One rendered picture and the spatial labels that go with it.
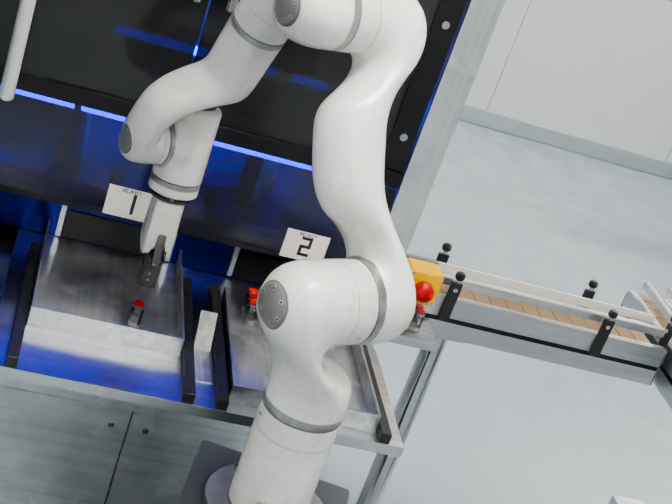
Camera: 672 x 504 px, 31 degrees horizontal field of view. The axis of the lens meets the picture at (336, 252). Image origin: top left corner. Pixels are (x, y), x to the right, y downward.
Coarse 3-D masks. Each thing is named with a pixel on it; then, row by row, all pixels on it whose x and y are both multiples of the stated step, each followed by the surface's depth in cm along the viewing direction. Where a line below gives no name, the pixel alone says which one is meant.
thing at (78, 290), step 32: (64, 256) 225; (96, 256) 230; (128, 256) 234; (64, 288) 215; (96, 288) 219; (128, 288) 223; (160, 288) 227; (32, 320) 201; (64, 320) 202; (96, 320) 202; (160, 320) 216; (160, 352) 207
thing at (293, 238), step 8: (288, 232) 228; (296, 232) 229; (304, 232) 229; (288, 240) 229; (296, 240) 229; (304, 240) 230; (320, 240) 230; (328, 240) 230; (288, 248) 230; (296, 248) 230; (304, 248) 230; (312, 248) 231; (320, 248) 231; (288, 256) 231; (296, 256) 231; (312, 256) 231; (320, 256) 232
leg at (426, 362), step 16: (432, 352) 262; (416, 368) 265; (432, 368) 264; (416, 384) 266; (400, 400) 269; (416, 400) 267; (400, 416) 269; (400, 432) 271; (384, 464) 274; (368, 480) 278; (384, 480) 276; (368, 496) 278
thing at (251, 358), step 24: (240, 312) 228; (240, 336) 220; (264, 336) 223; (240, 360) 213; (264, 360) 215; (336, 360) 224; (360, 360) 223; (240, 384) 206; (264, 384) 208; (360, 384) 219; (360, 408) 212
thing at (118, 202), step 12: (108, 192) 220; (120, 192) 220; (132, 192) 221; (144, 192) 221; (108, 204) 221; (120, 204) 222; (144, 204) 222; (120, 216) 223; (132, 216) 223; (144, 216) 223
